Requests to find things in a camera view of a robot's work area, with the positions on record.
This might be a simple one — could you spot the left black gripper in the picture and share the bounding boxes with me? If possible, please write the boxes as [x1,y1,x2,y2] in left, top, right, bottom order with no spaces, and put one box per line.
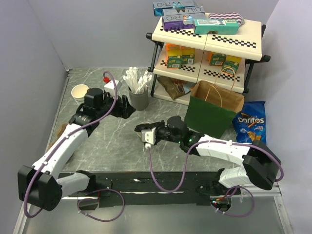
[96,90,136,119]

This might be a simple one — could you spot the black plastic cup lid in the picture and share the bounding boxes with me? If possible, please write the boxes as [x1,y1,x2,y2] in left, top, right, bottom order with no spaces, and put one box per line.
[134,122,156,133]

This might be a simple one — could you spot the green paper coffee cup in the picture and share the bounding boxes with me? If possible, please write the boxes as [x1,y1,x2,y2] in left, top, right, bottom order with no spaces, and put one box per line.
[136,121,150,142]

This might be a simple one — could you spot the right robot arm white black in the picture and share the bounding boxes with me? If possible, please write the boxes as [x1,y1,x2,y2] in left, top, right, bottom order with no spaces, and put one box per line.
[140,116,284,194]

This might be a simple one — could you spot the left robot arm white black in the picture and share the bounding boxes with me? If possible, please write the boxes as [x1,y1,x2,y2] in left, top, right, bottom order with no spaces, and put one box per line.
[18,88,135,211]

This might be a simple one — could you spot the grey straw holder cup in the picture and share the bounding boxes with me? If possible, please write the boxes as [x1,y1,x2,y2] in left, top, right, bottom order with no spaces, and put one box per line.
[128,87,149,111]

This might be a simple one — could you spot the brown snack packet under shelf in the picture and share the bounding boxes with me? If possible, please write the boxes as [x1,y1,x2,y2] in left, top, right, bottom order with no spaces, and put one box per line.
[157,76,195,100]

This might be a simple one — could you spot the green paper gift bag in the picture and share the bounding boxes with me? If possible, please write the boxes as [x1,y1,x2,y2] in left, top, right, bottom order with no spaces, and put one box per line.
[184,80,245,138]

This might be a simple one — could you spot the stack of paper cups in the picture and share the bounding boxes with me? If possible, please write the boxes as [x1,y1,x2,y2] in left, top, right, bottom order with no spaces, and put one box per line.
[71,84,89,104]

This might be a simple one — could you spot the brown cardboard cup carrier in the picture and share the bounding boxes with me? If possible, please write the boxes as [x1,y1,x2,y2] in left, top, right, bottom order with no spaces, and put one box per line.
[46,123,68,151]

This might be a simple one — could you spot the cream checkered two-tier shelf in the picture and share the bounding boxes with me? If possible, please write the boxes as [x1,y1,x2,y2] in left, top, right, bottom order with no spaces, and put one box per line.
[146,20,271,100]

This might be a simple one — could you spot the orange yellow crayon box left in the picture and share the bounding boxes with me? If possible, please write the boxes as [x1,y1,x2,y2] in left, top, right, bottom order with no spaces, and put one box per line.
[166,43,182,69]

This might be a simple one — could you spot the blue Doritos chip bag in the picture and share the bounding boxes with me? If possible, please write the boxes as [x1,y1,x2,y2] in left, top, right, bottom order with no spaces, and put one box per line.
[232,101,266,143]

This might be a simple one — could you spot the yellow green crayon box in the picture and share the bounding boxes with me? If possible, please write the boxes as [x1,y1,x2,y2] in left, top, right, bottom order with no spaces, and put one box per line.
[181,46,195,64]

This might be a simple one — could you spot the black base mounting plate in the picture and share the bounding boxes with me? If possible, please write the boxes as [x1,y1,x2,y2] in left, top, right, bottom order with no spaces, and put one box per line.
[72,170,228,208]

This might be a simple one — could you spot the orange green crayon box right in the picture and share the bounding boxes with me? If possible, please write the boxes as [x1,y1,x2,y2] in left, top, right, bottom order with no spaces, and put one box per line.
[208,52,227,66]

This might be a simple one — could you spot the yellow green box far right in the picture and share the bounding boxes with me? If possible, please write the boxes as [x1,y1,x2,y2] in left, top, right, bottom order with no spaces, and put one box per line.
[221,55,242,76]

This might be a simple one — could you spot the purple R.O toothpaste box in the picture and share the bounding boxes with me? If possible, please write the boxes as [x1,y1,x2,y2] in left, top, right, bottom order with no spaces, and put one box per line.
[162,13,206,30]

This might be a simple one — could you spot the blue R.O toothpaste box top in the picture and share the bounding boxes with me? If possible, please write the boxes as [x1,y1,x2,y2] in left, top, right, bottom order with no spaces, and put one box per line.
[153,0,197,16]

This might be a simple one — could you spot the teal long box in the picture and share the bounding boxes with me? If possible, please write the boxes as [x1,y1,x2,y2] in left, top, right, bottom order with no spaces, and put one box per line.
[194,19,239,35]

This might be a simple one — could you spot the grey R.O toothpaste box middle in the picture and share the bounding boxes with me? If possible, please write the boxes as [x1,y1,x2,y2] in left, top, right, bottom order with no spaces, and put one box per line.
[162,6,205,16]

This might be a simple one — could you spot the purple white wavy pouch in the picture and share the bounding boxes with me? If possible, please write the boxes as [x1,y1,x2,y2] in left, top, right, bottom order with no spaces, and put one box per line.
[208,12,245,26]

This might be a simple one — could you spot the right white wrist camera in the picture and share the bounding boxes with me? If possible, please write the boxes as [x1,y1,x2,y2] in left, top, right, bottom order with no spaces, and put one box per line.
[141,128,156,149]

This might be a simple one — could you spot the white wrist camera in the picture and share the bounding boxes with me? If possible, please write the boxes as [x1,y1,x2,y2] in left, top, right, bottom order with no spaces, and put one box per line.
[104,80,122,98]
[141,128,156,149]

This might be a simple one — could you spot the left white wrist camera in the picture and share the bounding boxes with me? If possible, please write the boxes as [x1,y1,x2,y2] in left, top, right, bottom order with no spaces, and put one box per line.
[104,80,122,98]

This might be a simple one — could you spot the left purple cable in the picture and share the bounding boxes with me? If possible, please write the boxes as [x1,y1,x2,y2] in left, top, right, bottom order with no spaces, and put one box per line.
[23,71,125,222]

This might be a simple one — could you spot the aluminium rail frame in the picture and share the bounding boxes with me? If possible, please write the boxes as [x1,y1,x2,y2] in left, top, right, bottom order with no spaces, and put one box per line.
[14,185,293,234]

